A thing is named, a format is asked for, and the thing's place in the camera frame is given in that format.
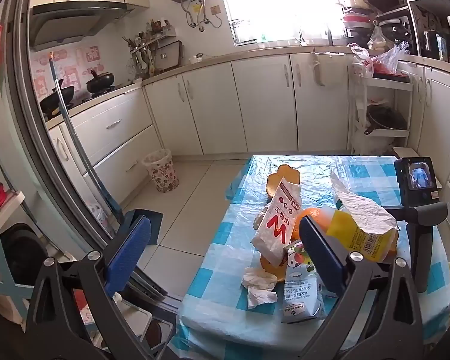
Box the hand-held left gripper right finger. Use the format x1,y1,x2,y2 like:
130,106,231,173
298,217,424,360

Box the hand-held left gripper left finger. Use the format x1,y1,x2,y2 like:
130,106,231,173
25,215,152,360

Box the white tissue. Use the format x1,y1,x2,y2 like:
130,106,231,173
247,288,278,309
241,266,279,289

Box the dark blue floor mat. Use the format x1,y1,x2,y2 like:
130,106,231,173
125,209,165,246

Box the yellow plastic packet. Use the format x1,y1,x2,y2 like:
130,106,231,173
320,206,400,263

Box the small milk carton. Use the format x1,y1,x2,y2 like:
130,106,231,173
281,240,327,323

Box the flat orange peel piece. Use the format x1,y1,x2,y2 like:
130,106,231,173
260,255,287,283

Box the white snack wrapper red print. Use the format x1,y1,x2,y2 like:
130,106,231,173
250,176,302,267

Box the crumpled white paper sheet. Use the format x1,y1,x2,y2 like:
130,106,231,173
329,168,399,233

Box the patterned plastic wastebasket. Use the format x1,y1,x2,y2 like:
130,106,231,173
142,149,181,194

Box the curled orange peel piece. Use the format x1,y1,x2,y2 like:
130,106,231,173
266,164,301,197

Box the blue checked plastic tablecloth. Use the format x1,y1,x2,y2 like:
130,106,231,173
169,154,450,353

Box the white storage rack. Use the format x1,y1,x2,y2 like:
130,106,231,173
350,71,414,156

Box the dark frying pan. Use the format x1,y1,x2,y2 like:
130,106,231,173
364,104,407,136

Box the white shelf blue cross braces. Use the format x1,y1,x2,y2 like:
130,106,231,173
0,101,27,323

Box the mop with metal pole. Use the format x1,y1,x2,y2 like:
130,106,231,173
48,52,124,229

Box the black wok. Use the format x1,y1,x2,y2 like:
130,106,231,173
39,79,76,117

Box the white kitchen base cabinets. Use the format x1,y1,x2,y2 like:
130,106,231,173
47,52,450,211

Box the black cooking pot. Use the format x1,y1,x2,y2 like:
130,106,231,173
85,69,116,94

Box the clear red plastic bag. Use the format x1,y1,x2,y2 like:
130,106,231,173
371,41,411,76

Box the white red plastic bag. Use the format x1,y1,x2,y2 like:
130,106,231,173
348,43,376,79

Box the black electric kettle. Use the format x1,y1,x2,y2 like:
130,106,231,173
422,29,449,61

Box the kitchen utensil rack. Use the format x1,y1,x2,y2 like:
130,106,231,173
122,19,173,79

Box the dark cutting board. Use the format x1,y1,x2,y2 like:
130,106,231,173
155,40,184,70

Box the hanging clear food bag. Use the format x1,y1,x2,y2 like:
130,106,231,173
367,20,392,53

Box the cluttered kitchen storage shelf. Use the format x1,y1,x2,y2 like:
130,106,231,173
341,0,450,64

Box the range hood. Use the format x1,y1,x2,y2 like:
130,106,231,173
29,2,139,51

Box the kitchen window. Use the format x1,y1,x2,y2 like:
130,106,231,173
215,0,346,46

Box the metal sliding door frame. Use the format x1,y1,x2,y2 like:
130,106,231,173
7,0,184,314

